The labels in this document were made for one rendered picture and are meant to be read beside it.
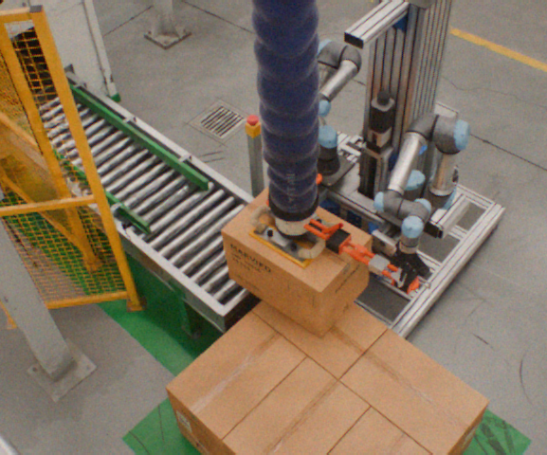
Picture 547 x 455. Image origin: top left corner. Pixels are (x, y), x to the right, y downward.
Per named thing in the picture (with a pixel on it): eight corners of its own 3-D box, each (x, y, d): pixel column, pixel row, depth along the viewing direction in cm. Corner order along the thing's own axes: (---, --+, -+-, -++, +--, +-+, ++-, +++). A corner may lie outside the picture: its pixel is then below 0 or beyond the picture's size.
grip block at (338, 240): (323, 246, 301) (323, 239, 297) (337, 233, 306) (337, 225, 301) (338, 256, 298) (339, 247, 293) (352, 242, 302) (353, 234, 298)
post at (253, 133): (254, 236, 458) (244, 123, 381) (262, 230, 461) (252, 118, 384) (262, 241, 455) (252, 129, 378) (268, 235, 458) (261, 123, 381)
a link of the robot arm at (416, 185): (400, 184, 328) (404, 164, 318) (428, 191, 324) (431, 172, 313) (392, 200, 321) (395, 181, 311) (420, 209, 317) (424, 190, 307)
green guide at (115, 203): (-10, 121, 461) (-14, 111, 454) (3, 114, 465) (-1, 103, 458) (137, 244, 386) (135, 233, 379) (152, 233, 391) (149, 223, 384)
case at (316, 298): (228, 278, 355) (220, 229, 324) (277, 230, 374) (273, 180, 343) (320, 338, 328) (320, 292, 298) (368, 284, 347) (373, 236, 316)
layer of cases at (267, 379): (176, 421, 360) (164, 386, 329) (301, 304, 404) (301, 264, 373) (351, 590, 304) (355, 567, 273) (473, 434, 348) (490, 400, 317)
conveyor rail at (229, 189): (70, 94, 500) (63, 73, 485) (76, 91, 502) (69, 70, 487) (303, 262, 392) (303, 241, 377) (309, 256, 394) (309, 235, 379)
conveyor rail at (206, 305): (-6, 139, 471) (-16, 119, 456) (0, 136, 473) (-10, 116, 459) (222, 334, 363) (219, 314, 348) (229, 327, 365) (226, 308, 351)
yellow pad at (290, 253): (247, 234, 321) (246, 227, 318) (261, 222, 326) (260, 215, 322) (304, 270, 306) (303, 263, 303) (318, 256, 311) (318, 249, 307)
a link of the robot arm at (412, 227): (427, 217, 259) (420, 232, 254) (423, 235, 267) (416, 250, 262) (407, 210, 261) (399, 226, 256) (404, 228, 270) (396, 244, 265)
